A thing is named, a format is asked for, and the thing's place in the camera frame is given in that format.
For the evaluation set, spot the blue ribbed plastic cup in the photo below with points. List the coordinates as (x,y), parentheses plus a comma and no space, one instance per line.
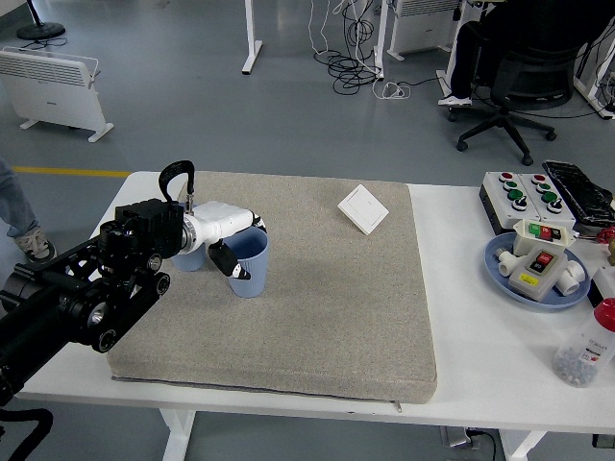
(189,261)
(252,283)

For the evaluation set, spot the red small object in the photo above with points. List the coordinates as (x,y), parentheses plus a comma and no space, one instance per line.
(606,236)

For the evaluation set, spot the grey-brown fabric mat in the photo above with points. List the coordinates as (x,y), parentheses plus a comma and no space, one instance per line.
(312,312)

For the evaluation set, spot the black round fan stand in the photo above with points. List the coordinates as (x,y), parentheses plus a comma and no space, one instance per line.
(41,31)

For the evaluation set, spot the white push-button control box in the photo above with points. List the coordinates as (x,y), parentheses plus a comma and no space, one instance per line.
(562,216)
(499,199)

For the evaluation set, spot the grey red-button switch box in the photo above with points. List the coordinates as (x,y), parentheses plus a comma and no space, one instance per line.
(533,283)

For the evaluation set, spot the standing person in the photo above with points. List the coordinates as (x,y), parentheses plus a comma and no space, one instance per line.
(17,206)

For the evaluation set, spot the white wall switch plate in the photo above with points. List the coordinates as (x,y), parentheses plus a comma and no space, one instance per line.
(363,209)

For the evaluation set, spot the white desk frame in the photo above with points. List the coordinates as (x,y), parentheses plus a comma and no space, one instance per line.
(591,91)

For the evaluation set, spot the white table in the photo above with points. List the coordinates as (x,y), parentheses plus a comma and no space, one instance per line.
(480,346)

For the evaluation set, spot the white pipe fitting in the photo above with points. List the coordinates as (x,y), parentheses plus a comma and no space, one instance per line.
(574,278)
(507,264)

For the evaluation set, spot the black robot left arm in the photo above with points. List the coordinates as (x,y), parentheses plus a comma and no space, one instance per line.
(72,298)

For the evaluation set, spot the blue round plate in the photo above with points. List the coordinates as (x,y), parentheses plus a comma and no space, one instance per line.
(497,281)

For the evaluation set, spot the seated person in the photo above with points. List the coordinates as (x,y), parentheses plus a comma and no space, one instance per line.
(466,53)

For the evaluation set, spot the black plastic tray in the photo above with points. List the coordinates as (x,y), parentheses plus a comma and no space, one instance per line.
(579,192)

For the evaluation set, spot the black office chair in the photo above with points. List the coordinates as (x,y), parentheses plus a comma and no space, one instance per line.
(533,77)

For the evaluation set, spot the white small box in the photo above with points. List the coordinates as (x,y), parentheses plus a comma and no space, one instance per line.
(605,283)

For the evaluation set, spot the red-lidded clear screw jar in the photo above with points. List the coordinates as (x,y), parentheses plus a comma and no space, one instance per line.
(583,355)

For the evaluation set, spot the white panel heater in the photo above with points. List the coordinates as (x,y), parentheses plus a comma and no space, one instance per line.
(53,96)
(423,29)

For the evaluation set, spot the white desk leg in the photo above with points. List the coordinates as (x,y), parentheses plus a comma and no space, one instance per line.
(380,38)
(251,43)

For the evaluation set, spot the white green-red button switch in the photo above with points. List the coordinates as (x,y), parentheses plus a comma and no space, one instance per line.
(526,237)

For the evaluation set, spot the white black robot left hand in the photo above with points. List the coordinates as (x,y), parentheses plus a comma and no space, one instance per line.
(216,221)

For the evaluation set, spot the grey power strip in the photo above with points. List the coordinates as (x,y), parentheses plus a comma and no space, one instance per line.
(456,437)

